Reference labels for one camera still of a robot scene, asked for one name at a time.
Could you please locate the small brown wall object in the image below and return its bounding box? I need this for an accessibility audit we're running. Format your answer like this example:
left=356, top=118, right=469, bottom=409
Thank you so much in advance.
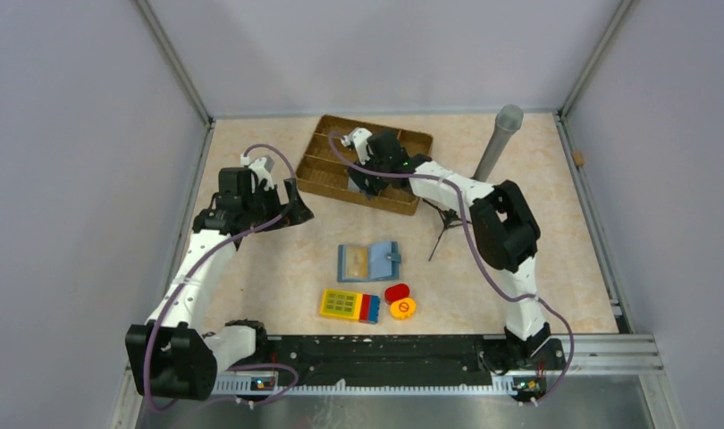
left=571, top=150, right=585, bottom=168

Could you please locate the yellow window toy block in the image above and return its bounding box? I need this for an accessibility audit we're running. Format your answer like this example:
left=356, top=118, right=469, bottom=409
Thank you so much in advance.
left=318, top=289, right=363, bottom=321

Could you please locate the gold credit card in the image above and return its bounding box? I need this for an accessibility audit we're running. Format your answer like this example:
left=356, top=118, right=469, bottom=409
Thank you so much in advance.
left=344, top=246, right=368, bottom=280

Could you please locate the grey microphone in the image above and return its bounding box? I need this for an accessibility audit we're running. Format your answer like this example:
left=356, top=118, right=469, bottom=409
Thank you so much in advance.
left=472, top=104, right=525, bottom=181

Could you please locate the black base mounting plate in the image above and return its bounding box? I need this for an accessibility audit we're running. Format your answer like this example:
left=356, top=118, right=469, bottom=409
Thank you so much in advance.
left=214, top=334, right=568, bottom=389

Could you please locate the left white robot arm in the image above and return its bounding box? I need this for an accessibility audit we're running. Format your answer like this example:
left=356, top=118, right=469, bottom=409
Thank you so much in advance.
left=124, top=167, right=314, bottom=400

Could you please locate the yellow round toy block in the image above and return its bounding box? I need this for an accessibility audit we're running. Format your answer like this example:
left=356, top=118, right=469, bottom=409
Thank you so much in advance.
left=390, top=297, right=417, bottom=320

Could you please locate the blue leather card holder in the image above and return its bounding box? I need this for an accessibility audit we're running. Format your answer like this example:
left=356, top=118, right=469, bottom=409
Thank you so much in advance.
left=337, top=240, right=402, bottom=282

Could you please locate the blue toy block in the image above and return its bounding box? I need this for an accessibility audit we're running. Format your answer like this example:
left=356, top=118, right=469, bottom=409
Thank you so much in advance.
left=366, top=295, right=380, bottom=324

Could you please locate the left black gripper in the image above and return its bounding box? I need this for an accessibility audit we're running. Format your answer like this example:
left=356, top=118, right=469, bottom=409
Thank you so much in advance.
left=242, top=177, right=312, bottom=232

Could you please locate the red rounded toy block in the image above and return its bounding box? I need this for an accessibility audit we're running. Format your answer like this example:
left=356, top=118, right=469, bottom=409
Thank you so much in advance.
left=383, top=283, right=410, bottom=305

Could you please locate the woven wicker tray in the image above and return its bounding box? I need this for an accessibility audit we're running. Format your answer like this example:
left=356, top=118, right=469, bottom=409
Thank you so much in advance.
left=296, top=114, right=434, bottom=215

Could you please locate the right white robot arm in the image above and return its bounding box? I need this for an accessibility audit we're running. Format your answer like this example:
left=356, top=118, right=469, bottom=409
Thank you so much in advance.
left=340, top=127, right=551, bottom=368

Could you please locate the black tripod mic stand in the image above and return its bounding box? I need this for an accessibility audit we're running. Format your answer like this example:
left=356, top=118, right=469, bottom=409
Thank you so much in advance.
left=422, top=199, right=472, bottom=262

